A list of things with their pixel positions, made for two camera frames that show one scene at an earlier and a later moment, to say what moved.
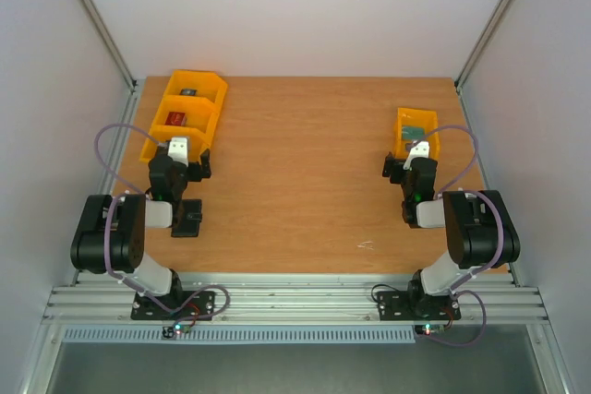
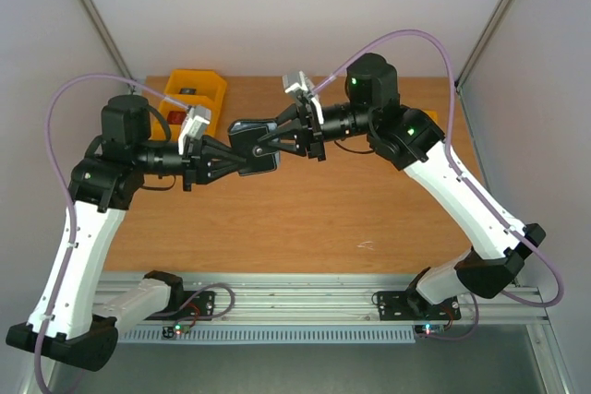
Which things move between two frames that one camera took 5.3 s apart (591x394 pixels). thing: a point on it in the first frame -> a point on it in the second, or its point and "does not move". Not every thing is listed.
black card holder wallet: (190, 219) -> (259, 156)
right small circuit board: (427, 329) does not move
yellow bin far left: (205, 83) does not move
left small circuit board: (178, 328) does not move
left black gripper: (199, 174) -> (196, 161)
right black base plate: (406, 306) does not move
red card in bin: (176, 119) does not move
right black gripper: (392, 169) -> (312, 127)
